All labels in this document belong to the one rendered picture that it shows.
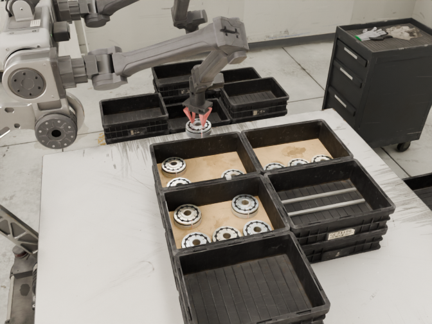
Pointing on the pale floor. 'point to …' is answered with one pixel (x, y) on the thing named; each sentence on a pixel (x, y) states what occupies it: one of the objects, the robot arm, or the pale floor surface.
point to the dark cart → (381, 83)
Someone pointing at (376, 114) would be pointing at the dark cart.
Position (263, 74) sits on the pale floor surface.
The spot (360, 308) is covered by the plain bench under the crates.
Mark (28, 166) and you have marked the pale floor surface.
